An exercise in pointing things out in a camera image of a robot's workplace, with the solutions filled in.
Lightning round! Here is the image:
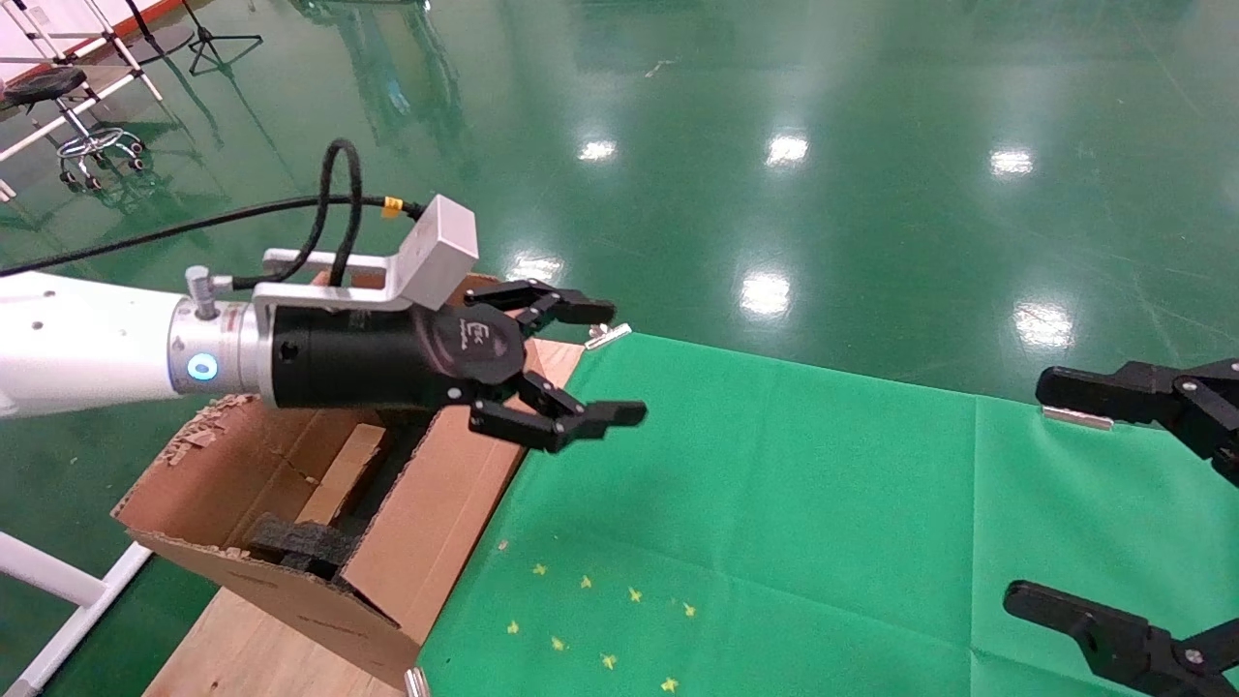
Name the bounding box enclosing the black tripod stand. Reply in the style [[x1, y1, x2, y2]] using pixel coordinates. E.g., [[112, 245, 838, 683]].
[[179, 0, 264, 76]]

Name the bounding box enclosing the large open cardboard carton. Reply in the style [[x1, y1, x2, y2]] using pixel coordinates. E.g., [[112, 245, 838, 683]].
[[111, 271, 587, 688]]

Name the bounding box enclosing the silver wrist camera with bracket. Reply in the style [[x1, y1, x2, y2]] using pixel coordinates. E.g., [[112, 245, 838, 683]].
[[250, 194, 480, 314]]

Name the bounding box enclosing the white pipe rack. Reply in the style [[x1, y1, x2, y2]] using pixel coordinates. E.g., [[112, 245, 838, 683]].
[[0, 0, 166, 164]]

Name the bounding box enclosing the black round-base stand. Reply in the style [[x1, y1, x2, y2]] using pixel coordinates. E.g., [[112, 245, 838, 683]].
[[124, 0, 196, 65]]

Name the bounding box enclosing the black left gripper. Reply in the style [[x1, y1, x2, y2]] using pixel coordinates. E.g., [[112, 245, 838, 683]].
[[271, 279, 648, 455]]

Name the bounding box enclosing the small brown cardboard box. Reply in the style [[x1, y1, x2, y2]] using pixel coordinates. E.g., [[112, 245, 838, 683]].
[[295, 423, 389, 530]]

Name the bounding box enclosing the green table cloth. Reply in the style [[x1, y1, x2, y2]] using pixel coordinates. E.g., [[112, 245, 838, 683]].
[[416, 332, 1239, 697]]

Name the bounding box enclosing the black wheeled stool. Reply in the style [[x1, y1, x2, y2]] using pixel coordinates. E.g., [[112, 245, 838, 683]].
[[3, 66, 148, 191]]

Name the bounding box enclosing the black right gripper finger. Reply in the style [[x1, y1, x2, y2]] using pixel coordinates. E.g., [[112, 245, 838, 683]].
[[1034, 360, 1239, 490], [1002, 583, 1239, 697]]

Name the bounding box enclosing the white pipe table frame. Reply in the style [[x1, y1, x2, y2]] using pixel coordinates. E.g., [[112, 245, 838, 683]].
[[0, 530, 156, 697]]

